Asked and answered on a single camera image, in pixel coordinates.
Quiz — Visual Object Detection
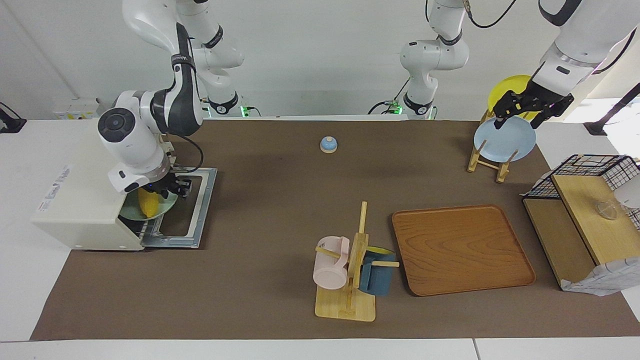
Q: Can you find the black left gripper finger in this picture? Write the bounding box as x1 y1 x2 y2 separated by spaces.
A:
492 90 522 131
537 94 576 124

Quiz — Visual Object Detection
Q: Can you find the toaster oven glass door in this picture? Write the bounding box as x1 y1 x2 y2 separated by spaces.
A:
141 167 219 250

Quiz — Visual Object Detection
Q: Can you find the white toaster oven body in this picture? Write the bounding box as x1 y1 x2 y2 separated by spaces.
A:
30 161 173 252

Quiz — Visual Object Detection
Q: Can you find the yellow plate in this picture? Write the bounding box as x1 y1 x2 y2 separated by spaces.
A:
487 74 543 121

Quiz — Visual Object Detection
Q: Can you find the light blue plate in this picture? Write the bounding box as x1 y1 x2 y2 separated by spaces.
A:
473 116 537 163

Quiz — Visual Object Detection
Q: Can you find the pale green plate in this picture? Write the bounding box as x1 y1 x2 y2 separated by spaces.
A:
118 189 180 222

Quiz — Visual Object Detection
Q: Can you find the wooden dish rack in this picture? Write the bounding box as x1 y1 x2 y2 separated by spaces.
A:
467 110 540 184

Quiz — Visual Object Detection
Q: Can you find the white wrapping sheet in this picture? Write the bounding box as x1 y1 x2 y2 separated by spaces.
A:
519 170 555 199
559 256 640 297

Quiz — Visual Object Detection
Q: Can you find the brown table mat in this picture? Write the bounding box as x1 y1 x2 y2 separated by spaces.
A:
30 119 640 342

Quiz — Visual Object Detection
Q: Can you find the white blurry round object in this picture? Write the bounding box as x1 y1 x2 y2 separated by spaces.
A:
613 181 640 209

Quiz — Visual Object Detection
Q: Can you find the clear glass cup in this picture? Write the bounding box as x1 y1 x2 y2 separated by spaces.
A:
594 199 622 221

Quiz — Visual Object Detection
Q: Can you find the wooden shelf unit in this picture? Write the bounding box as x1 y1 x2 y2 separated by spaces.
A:
522 174 640 290

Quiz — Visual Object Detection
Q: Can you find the brown wooden tray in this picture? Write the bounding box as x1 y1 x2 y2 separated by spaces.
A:
391 204 537 298

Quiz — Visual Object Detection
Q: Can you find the pink mug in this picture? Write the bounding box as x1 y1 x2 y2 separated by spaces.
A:
312 235 351 291

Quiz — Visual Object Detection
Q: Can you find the wooden mug tree stand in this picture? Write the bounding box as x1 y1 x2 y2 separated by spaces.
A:
314 201 401 323

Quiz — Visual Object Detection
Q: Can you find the dark blue mug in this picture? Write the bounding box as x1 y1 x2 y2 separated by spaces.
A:
358 245 397 296

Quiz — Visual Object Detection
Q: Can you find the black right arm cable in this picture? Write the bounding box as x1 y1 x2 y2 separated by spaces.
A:
172 134 205 174

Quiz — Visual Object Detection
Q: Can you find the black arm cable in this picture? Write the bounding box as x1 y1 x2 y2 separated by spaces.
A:
172 134 205 174
464 0 519 30

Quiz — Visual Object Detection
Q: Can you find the black camera stand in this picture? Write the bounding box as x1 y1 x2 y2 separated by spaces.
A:
583 82 640 137

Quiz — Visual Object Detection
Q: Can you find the black wire shelf frame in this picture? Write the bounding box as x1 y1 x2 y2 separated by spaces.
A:
528 153 640 232

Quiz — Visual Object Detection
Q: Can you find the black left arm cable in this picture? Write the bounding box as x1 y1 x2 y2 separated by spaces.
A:
464 0 519 30

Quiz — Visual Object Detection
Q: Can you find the black base cable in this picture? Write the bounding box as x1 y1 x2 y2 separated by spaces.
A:
367 77 413 115

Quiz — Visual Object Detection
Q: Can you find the black clamp mount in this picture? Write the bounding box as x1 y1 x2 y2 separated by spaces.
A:
0 102 27 134

